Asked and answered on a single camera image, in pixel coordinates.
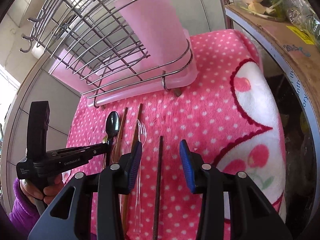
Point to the brown wooden chopstick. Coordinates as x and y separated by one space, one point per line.
126 197
116 154

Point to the dark chopstick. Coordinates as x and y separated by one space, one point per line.
158 191

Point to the pink plastic left cup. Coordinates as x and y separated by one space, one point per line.
73 73

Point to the pink plastic right cup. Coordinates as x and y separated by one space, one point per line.
157 26

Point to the metal wire utensil rack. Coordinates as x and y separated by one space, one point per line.
96 34

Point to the pink plastic cup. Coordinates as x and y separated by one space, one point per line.
157 26
73 73

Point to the metal shelf rack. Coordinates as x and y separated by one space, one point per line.
297 93

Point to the purple sleeve forearm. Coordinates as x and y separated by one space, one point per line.
24 213

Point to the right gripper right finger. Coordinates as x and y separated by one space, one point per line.
252 216

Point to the bagged green vegetables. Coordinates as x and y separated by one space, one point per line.
301 15

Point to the left hand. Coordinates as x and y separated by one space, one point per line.
46 195

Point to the pink polka dot towel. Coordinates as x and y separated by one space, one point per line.
228 115

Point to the pink drip tray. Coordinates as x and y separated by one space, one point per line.
124 84

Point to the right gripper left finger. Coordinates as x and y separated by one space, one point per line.
69 214

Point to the black plastic spoon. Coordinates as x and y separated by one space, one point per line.
112 128

